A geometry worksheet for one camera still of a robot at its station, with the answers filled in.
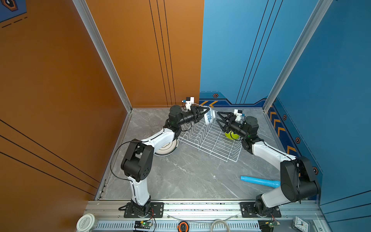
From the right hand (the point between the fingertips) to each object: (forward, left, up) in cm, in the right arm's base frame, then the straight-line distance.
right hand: (215, 117), depth 79 cm
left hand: (0, +3, +6) cm, 6 cm away
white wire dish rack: (+5, +3, -24) cm, 25 cm away
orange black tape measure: (-46, +19, -24) cm, 55 cm away
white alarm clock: (-47, -38, -26) cm, 66 cm away
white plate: (-6, +29, -24) cm, 38 cm away
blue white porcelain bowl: (-2, +3, +2) cm, 4 cm away
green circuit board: (-46, +38, -28) cm, 66 cm away
